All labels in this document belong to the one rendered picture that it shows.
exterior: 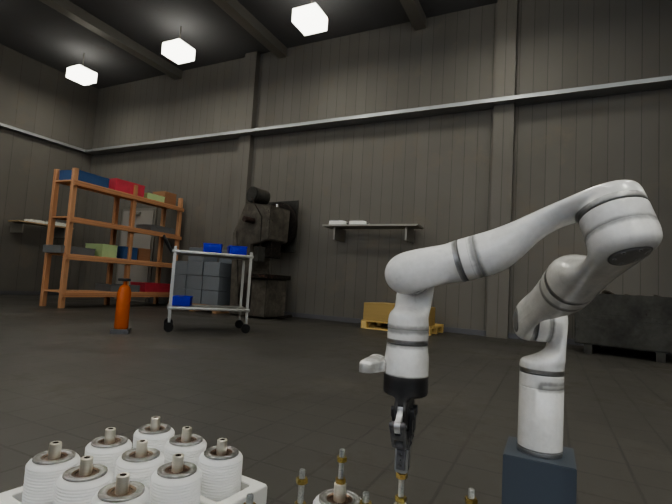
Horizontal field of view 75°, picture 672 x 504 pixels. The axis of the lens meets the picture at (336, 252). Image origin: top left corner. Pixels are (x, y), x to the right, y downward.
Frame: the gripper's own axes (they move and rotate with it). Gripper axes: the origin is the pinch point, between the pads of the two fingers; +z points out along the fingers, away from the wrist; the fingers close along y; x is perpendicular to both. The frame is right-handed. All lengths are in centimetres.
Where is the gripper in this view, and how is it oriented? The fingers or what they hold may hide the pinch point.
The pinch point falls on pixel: (402, 458)
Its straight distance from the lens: 82.6
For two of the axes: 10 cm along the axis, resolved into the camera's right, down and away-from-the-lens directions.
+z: -0.6, 10.0, -0.7
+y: 3.4, 0.9, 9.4
